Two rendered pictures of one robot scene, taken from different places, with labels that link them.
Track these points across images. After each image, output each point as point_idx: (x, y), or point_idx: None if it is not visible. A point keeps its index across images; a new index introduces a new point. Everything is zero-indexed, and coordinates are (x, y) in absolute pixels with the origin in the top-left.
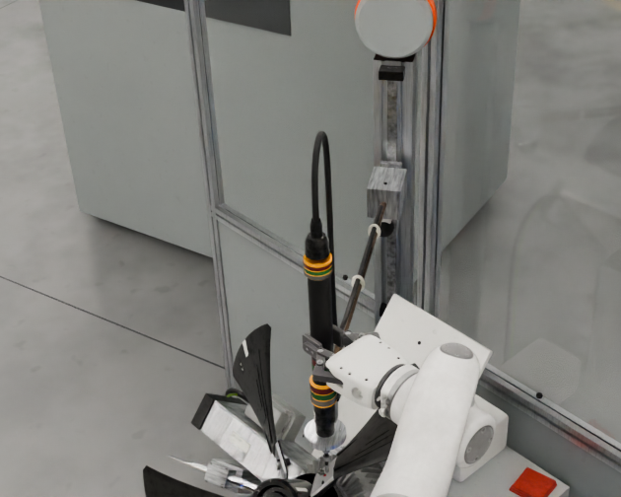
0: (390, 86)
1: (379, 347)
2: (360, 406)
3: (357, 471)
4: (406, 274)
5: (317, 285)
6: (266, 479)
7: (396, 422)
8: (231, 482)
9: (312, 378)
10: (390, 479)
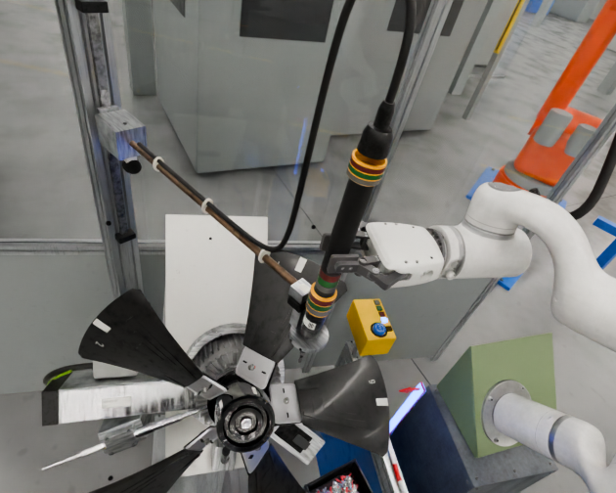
0: (93, 22)
1: (393, 228)
2: (188, 307)
3: (241, 347)
4: (130, 203)
5: (372, 191)
6: (165, 408)
7: (462, 276)
8: (141, 435)
9: (385, 289)
10: None
